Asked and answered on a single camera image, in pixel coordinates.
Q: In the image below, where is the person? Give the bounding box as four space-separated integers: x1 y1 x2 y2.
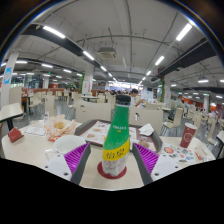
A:
127 87 146 110

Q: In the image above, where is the red paper cup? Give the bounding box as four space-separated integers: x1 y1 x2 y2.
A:
179 122 199 150

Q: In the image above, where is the group of beige chairs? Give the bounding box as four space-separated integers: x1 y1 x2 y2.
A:
9 85 116 118

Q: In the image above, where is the dark food tray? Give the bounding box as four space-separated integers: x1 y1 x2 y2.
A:
73 118 164 155

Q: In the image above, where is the beige chair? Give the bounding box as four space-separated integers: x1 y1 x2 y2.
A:
74 99 113 125
128 106 165 135
161 106 185 138

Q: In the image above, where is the small red sauce packet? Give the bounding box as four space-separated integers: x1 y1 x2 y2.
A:
193 147 210 163

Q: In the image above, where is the small red table stand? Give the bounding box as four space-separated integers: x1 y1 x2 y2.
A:
7 126 25 144

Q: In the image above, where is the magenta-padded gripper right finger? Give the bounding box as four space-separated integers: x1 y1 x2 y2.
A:
131 142 183 187

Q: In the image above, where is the green drink bottle, yellow label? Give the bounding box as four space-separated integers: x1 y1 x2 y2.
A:
100 94 132 178

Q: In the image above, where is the white printed leaflet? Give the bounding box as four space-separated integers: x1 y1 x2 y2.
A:
23 124 48 137

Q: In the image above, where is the paper food wrapper with fries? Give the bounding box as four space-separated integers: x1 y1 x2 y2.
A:
43 113 77 142

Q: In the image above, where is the flat round red coaster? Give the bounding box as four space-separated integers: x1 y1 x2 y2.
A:
96 161 128 180

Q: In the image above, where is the colourful printed flyer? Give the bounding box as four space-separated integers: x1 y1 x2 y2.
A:
161 142 198 167

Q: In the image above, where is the beige side table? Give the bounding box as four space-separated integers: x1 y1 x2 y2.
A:
0 102 25 132

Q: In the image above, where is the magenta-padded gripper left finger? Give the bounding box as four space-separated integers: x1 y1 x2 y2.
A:
42 142 92 186

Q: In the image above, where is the crumpled white napkin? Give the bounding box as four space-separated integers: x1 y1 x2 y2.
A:
138 122 155 137

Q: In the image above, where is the ceiling air conditioner unit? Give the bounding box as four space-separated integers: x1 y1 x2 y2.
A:
97 46 118 61

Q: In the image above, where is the group of ceiling lights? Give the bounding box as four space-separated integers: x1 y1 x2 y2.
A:
0 21 224 100

